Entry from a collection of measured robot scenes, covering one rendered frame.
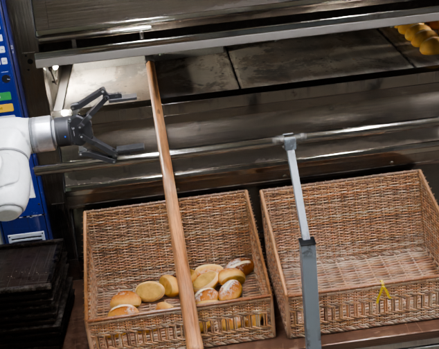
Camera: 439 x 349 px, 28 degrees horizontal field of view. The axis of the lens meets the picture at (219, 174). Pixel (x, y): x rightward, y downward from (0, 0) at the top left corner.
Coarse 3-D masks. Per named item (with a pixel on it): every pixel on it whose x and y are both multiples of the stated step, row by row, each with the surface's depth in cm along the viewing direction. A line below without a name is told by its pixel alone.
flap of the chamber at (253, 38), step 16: (416, 16) 257; (432, 16) 257; (272, 32) 255; (288, 32) 255; (304, 32) 255; (320, 32) 256; (336, 32) 256; (144, 48) 253; (160, 48) 254; (176, 48) 254; (192, 48) 254; (48, 64) 252; (64, 64) 253
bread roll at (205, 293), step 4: (204, 288) 275; (208, 288) 276; (212, 288) 276; (196, 292) 274; (200, 292) 273; (204, 292) 273; (208, 292) 274; (212, 292) 275; (216, 292) 276; (196, 296) 273; (200, 296) 273; (204, 296) 273; (208, 296) 273; (212, 296) 274; (216, 296) 275; (196, 300) 272; (200, 300) 272; (204, 300) 273
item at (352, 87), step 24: (384, 72) 284; (408, 72) 282; (432, 72) 280; (192, 96) 280; (216, 96) 278; (240, 96) 278; (264, 96) 278; (288, 96) 279; (312, 96) 280; (96, 120) 276; (120, 120) 277
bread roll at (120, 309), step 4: (120, 304) 271; (124, 304) 271; (128, 304) 271; (112, 308) 271; (116, 308) 270; (120, 308) 270; (124, 308) 270; (128, 308) 270; (132, 308) 270; (136, 308) 273; (112, 312) 270; (116, 312) 269; (120, 312) 269; (124, 312) 269; (128, 312) 269; (132, 312) 270; (136, 312) 271
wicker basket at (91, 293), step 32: (224, 192) 289; (128, 224) 288; (160, 224) 289; (192, 224) 290; (224, 224) 290; (256, 224) 278; (128, 256) 290; (160, 256) 291; (192, 256) 291; (256, 256) 278; (96, 288) 288; (128, 288) 290; (256, 288) 282; (96, 320) 249; (128, 320) 251; (160, 320) 252; (256, 320) 256
